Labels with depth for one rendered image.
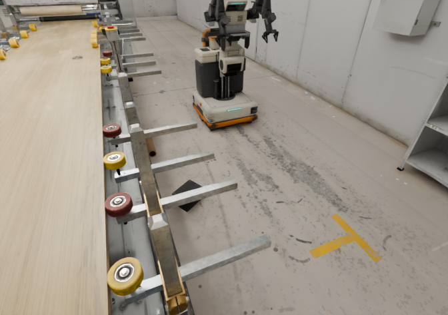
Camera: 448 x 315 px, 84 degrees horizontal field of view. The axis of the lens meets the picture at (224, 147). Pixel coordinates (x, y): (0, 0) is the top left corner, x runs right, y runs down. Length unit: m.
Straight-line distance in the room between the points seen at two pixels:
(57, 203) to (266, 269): 1.23
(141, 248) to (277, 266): 0.94
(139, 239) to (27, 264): 0.41
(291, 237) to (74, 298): 1.44
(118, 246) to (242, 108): 2.13
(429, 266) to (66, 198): 2.02
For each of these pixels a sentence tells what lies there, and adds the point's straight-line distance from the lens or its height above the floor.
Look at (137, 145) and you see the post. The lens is 0.69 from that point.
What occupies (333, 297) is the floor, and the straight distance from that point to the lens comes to 1.75.
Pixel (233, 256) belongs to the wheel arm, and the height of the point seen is 0.82.
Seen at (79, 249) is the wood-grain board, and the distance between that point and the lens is 0.81.
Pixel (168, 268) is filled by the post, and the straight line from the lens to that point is 0.64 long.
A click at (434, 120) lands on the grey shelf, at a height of 0.52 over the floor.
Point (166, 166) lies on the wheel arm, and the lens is 1.12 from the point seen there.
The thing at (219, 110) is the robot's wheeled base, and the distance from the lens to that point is 2.77.
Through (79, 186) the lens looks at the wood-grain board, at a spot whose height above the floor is 0.90.
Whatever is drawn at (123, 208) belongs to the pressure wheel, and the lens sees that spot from 0.85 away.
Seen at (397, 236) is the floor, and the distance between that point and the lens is 2.20.
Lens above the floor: 1.50
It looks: 35 degrees down
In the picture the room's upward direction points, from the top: straight up
